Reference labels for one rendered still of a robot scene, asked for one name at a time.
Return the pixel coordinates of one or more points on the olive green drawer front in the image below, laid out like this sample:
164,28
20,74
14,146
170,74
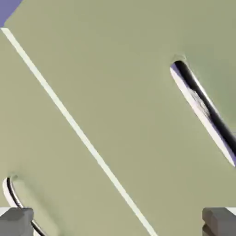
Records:
46,147
129,73

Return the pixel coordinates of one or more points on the olive green cabinet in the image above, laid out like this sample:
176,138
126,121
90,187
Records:
83,137

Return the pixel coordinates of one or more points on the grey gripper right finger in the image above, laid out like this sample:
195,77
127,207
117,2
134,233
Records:
219,221

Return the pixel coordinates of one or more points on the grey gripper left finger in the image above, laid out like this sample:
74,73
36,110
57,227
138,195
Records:
15,223

